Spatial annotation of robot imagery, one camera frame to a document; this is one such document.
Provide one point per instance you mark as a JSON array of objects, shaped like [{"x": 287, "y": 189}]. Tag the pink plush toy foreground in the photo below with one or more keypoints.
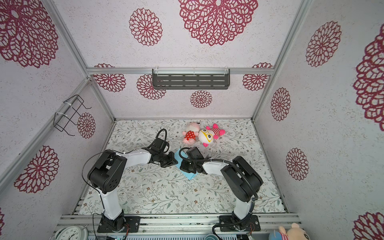
[{"x": 294, "y": 233}]

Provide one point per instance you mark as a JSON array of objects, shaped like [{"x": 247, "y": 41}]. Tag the yellow face plush doll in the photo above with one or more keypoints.
[{"x": 208, "y": 135}]

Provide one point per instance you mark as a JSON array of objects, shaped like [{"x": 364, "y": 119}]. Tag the white analog clock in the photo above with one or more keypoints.
[{"x": 72, "y": 233}]

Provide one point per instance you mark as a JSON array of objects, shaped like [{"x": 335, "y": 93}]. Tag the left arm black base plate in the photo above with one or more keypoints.
[{"x": 119, "y": 225}]

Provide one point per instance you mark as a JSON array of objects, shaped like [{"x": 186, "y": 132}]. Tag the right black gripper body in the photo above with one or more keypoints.
[{"x": 188, "y": 166}]

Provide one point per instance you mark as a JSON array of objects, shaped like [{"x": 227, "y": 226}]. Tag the light blue paper sheet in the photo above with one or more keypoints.
[{"x": 189, "y": 176}]

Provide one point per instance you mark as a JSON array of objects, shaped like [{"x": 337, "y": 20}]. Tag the blue plush toy foreground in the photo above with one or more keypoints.
[{"x": 276, "y": 235}]

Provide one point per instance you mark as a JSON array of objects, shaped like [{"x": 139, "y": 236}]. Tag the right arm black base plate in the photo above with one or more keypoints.
[{"x": 246, "y": 226}]

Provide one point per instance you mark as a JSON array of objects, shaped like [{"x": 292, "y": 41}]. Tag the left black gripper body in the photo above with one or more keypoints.
[{"x": 166, "y": 160}]

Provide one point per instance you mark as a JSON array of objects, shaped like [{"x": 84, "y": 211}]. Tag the grey slotted wall shelf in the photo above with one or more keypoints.
[{"x": 191, "y": 79}]

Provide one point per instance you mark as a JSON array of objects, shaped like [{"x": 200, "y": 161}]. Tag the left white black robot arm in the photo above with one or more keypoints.
[{"x": 105, "y": 175}]

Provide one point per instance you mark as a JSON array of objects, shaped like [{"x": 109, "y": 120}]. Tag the floral patterned table mat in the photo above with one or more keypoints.
[{"x": 150, "y": 189}]

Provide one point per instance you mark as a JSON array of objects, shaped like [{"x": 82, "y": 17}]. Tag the pink plush doll red dress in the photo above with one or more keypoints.
[{"x": 191, "y": 133}]

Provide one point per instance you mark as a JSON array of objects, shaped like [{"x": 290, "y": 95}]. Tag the teal round cup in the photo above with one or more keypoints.
[{"x": 211, "y": 237}]

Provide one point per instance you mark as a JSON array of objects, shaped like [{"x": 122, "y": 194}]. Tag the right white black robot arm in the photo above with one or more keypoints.
[{"x": 242, "y": 179}]

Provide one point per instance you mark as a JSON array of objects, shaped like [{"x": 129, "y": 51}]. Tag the black wire wall rack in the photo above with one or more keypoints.
[{"x": 65, "y": 117}]

